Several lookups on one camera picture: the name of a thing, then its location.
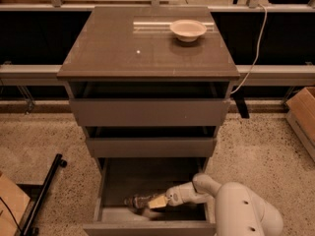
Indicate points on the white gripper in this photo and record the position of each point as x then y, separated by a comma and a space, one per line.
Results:
176, 194

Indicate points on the clear plastic water bottle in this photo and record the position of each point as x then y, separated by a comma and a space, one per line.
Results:
138, 201

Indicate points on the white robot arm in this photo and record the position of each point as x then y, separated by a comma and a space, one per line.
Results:
238, 210

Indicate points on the grey open bottom drawer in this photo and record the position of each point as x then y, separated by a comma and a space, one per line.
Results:
124, 178

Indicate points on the grey middle drawer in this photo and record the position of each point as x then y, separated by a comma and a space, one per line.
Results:
193, 141

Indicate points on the grey top drawer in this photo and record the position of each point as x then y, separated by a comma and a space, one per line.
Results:
154, 104

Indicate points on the grey drawer cabinet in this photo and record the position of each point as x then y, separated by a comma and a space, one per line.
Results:
135, 44

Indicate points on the black wheeled stand leg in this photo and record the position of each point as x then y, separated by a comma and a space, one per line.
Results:
40, 192

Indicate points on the cardboard box left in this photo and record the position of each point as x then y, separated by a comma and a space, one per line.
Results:
13, 205

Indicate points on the white bowl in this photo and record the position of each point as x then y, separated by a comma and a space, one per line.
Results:
187, 30

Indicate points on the black bracket under rail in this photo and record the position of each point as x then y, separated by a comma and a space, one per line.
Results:
239, 99

